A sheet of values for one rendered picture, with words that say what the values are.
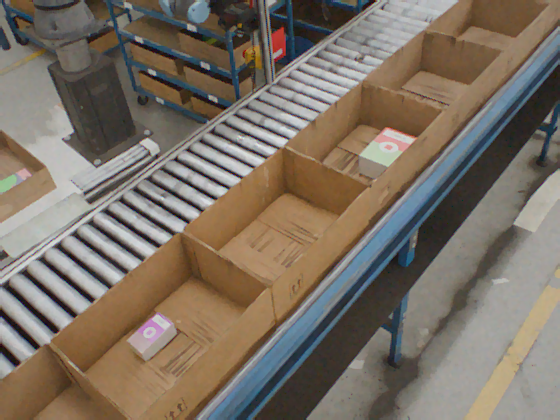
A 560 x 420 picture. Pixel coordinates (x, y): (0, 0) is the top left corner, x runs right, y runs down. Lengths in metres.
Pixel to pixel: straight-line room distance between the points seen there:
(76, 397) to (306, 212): 0.76
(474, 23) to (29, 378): 2.02
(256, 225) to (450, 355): 1.11
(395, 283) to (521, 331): 0.86
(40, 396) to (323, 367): 0.73
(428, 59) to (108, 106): 1.16
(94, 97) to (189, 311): 0.95
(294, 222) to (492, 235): 1.43
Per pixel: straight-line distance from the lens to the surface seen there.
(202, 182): 1.98
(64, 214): 2.03
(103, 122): 2.15
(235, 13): 2.22
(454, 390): 2.33
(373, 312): 1.72
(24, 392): 1.36
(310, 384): 1.60
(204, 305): 1.45
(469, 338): 2.46
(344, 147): 1.82
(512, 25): 2.45
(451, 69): 2.14
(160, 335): 1.37
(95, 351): 1.42
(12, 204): 2.10
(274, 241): 1.55
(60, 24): 1.98
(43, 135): 2.44
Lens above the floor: 2.04
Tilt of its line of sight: 46 degrees down
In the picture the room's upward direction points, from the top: 7 degrees counter-clockwise
